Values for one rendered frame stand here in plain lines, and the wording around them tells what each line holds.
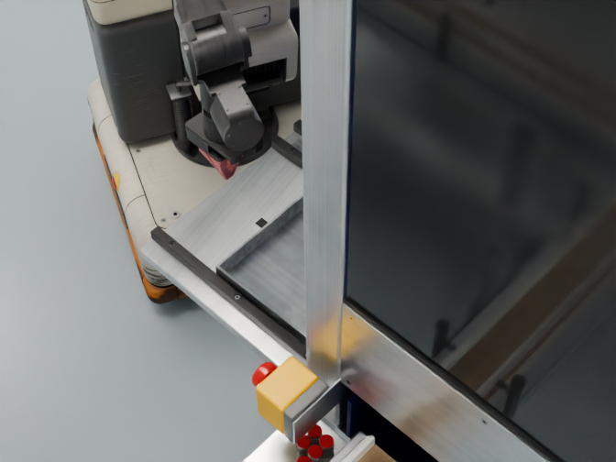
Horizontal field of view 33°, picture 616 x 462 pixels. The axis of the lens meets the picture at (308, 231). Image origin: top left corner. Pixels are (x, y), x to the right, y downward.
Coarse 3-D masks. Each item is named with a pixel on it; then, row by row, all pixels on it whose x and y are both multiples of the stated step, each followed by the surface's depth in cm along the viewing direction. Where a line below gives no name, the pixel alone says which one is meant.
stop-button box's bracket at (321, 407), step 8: (336, 384) 142; (328, 392) 141; (336, 392) 144; (320, 400) 141; (328, 400) 143; (336, 400) 145; (312, 408) 140; (320, 408) 142; (328, 408) 145; (304, 416) 140; (312, 416) 142; (320, 416) 144; (296, 424) 139; (304, 424) 141; (312, 424) 144; (296, 432) 141; (304, 432) 143; (296, 440) 142
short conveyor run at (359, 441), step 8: (360, 432) 147; (352, 440) 147; (360, 440) 147; (368, 440) 142; (344, 448) 146; (352, 448) 146; (360, 448) 142; (368, 448) 143; (376, 448) 146; (336, 456) 145; (344, 456) 145; (352, 456) 141; (360, 456) 143; (368, 456) 145; (376, 456) 145; (384, 456) 145
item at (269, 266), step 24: (288, 216) 177; (264, 240) 175; (288, 240) 175; (240, 264) 172; (264, 264) 172; (288, 264) 172; (240, 288) 166; (264, 288) 169; (288, 288) 169; (264, 312) 165; (288, 312) 166
